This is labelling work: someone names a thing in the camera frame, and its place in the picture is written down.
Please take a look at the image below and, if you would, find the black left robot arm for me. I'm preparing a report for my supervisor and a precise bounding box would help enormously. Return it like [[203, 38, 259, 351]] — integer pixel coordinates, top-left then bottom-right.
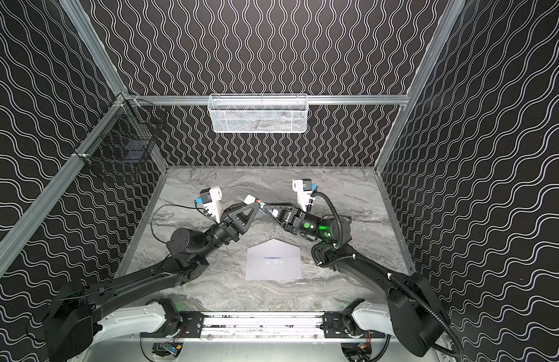
[[42, 202, 260, 361]]

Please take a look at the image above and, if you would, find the black wire basket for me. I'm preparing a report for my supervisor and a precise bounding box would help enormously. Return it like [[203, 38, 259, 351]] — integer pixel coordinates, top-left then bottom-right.
[[81, 98, 167, 184]]

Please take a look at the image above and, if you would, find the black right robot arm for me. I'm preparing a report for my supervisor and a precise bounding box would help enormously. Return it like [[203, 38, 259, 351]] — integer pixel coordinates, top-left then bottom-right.
[[261, 204, 459, 357]]

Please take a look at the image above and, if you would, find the white envelope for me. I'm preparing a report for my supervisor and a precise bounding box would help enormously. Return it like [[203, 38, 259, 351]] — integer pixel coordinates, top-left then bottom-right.
[[246, 239, 302, 281]]

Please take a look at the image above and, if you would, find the blue white glue stick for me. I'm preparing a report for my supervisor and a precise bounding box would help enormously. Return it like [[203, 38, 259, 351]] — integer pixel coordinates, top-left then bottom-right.
[[243, 195, 264, 208]]

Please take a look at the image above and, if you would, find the aluminium back crossbar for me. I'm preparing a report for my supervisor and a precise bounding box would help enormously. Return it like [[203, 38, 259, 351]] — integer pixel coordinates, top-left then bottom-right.
[[125, 94, 411, 107]]

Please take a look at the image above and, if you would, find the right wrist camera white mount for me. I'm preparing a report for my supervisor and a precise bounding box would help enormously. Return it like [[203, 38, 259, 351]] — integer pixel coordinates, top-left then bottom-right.
[[292, 179, 317, 212]]

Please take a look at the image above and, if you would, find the white wire mesh basket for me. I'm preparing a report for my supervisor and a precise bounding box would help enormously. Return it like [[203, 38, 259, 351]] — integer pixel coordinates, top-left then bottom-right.
[[207, 94, 310, 134]]

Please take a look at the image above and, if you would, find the aluminium left side rail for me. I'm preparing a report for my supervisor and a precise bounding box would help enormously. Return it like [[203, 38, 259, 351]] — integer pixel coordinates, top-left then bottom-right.
[[0, 94, 127, 280]]

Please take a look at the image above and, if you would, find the aluminium corner post left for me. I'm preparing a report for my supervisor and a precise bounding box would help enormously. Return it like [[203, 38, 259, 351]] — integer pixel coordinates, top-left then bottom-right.
[[59, 0, 128, 95]]

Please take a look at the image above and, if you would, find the aluminium corner post right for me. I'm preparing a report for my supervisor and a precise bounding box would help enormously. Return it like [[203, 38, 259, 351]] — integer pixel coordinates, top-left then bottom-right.
[[375, 0, 466, 174]]

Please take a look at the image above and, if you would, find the aluminium corner post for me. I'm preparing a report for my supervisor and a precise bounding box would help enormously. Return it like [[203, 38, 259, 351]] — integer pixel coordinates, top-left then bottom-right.
[[59, 0, 128, 95], [375, 0, 466, 174]]

